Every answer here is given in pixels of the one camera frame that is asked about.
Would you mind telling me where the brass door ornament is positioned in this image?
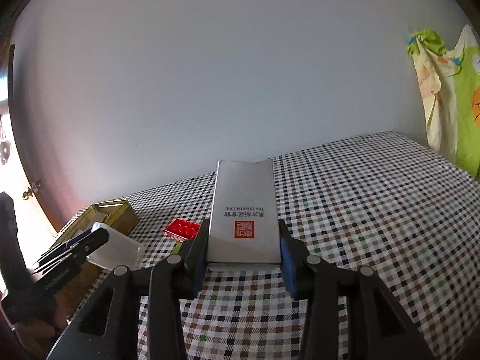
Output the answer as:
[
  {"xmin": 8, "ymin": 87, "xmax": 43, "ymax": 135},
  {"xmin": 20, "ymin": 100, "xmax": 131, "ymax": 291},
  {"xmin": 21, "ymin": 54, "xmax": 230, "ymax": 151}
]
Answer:
[{"xmin": 0, "ymin": 115, "xmax": 11, "ymax": 165}]

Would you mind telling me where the gold metal tin box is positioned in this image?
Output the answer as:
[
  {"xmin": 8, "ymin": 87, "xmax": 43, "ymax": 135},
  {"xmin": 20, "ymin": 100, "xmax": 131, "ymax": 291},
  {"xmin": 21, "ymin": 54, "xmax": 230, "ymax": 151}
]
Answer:
[{"xmin": 48, "ymin": 198, "xmax": 141, "ymax": 308}]

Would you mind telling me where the checkered tablecloth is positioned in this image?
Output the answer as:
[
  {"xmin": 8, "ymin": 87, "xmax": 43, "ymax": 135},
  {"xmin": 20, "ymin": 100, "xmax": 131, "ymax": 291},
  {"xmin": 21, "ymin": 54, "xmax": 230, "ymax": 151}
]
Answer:
[{"xmin": 55, "ymin": 130, "xmax": 480, "ymax": 360}]

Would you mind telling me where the wooden door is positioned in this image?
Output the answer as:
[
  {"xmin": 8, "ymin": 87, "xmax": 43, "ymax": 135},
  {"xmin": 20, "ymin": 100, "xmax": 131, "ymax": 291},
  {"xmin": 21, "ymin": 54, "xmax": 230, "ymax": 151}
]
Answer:
[{"xmin": 0, "ymin": 44, "xmax": 57, "ymax": 233}]

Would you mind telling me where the white rectangular box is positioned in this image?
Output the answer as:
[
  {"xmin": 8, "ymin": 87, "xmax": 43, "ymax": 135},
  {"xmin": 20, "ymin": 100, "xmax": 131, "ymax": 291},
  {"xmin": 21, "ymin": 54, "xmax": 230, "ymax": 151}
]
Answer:
[{"xmin": 207, "ymin": 159, "xmax": 281, "ymax": 270}]

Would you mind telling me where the red toy brick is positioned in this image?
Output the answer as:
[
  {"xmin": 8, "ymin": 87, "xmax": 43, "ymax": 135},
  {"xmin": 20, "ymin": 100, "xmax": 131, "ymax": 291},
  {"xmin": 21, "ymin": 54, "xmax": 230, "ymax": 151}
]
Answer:
[{"xmin": 164, "ymin": 218, "xmax": 200, "ymax": 243}]

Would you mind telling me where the brass door knob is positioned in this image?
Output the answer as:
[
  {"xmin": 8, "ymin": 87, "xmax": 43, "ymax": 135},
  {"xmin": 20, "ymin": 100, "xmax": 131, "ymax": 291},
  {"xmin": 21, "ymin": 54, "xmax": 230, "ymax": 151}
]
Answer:
[{"xmin": 22, "ymin": 180, "xmax": 42, "ymax": 201}]

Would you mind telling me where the green yellow hanging cloth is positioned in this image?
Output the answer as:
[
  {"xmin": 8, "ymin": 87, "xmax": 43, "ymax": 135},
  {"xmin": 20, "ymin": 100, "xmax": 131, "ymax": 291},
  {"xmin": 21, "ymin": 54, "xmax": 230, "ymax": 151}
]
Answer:
[{"xmin": 407, "ymin": 25, "xmax": 479, "ymax": 180}]

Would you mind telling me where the black chair back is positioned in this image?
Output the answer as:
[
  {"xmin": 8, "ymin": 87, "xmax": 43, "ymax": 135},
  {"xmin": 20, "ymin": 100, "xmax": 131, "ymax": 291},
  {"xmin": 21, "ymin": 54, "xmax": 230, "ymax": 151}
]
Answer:
[{"xmin": 0, "ymin": 192, "xmax": 32, "ymax": 293}]

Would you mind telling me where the clear plastic yellow case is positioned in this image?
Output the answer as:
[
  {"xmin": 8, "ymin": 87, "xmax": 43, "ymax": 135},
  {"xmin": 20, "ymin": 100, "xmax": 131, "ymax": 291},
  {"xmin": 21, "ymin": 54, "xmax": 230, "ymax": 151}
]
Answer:
[{"xmin": 87, "ymin": 222, "xmax": 146, "ymax": 271}]

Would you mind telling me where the lime green toy brick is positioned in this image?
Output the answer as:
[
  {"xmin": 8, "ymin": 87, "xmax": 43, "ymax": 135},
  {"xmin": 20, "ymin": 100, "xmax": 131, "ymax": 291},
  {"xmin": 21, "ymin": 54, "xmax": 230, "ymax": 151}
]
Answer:
[{"xmin": 171, "ymin": 241, "xmax": 191, "ymax": 259}]

